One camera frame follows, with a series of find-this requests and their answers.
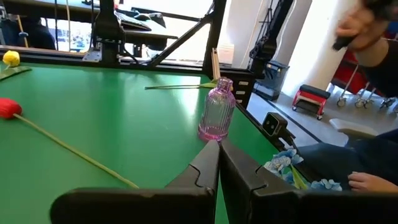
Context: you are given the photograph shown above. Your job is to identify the blue and black box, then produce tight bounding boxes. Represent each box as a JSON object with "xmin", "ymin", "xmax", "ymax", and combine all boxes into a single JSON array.
[{"xmin": 253, "ymin": 60, "xmax": 290, "ymax": 102}]

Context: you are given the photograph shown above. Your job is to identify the white chair armrest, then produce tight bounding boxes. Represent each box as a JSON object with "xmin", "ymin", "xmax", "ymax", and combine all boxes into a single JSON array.
[{"xmin": 328, "ymin": 118, "xmax": 380, "ymax": 139}]

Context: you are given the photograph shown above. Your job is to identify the wooden sticks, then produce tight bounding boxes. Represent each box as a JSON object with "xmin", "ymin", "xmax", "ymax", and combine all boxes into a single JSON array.
[{"xmin": 211, "ymin": 47, "xmax": 221, "ymax": 81}]

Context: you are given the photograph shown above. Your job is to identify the black stand with cables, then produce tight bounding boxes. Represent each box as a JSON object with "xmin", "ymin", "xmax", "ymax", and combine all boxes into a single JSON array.
[{"xmin": 248, "ymin": 0, "xmax": 295, "ymax": 78}]

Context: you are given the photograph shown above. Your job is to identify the person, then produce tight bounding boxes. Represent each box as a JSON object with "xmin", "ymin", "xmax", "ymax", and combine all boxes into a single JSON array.
[{"xmin": 295, "ymin": 0, "xmax": 398, "ymax": 194}]

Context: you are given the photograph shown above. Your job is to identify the blue artificial flower sprig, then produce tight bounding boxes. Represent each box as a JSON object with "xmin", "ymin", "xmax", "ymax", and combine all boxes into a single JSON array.
[{"xmin": 263, "ymin": 148, "xmax": 343, "ymax": 191}]

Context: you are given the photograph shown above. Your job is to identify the green table mat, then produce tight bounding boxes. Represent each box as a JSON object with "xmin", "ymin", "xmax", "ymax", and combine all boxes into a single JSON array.
[{"xmin": 0, "ymin": 60, "xmax": 280, "ymax": 224}]

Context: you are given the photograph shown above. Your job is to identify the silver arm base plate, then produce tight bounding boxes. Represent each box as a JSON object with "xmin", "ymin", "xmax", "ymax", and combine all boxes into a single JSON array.
[{"xmin": 82, "ymin": 48, "xmax": 103, "ymax": 63}]

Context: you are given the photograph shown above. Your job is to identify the person's hand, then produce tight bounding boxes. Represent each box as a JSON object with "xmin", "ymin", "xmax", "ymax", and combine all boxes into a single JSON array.
[
  {"xmin": 335, "ymin": 6, "xmax": 389, "ymax": 52},
  {"xmin": 348, "ymin": 171, "xmax": 398, "ymax": 194}
]

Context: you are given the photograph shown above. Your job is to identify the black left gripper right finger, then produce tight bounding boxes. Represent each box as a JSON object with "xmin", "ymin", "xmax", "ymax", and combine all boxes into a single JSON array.
[{"xmin": 220, "ymin": 139, "xmax": 398, "ymax": 224}]

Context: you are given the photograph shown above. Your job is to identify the black table-level camera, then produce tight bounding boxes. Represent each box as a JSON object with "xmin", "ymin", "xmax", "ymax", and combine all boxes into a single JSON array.
[{"xmin": 262, "ymin": 112, "xmax": 296, "ymax": 147}]

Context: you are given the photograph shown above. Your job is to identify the red cart with casters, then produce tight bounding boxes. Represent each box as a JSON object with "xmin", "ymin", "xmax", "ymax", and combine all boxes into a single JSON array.
[{"xmin": 331, "ymin": 49, "xmax": 398, "ymax": 110}]

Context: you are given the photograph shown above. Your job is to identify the black aluminium table frame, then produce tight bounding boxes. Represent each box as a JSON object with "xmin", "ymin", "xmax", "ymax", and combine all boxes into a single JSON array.
[{"xmin": 0, "ymin": 0, "xmax": 299, "ymax": 150}]

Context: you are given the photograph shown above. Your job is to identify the pink ribbed glass vase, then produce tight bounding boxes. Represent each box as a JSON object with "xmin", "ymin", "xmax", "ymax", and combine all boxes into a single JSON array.
[{"xmin": 198, "ymin": 77, "xmax": 237, "ymax": 143}]

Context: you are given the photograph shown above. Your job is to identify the red creeper seat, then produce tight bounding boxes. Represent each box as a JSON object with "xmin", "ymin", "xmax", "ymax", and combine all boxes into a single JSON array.
[{"xmin": 291, "ymin": 83, "xmax": 332, "ymax": 121}]

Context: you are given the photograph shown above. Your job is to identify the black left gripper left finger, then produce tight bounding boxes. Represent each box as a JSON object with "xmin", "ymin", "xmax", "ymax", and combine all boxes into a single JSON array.
[{"xmin": 49, "ymin": 140, "xmax": 221, "ymax": 224}]

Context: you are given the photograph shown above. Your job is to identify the red tulip with green stem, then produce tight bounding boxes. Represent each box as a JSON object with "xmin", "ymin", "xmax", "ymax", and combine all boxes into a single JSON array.
[{"xmin": 0, "ymin": 97, "xmax": 140, "ymax": 190}]

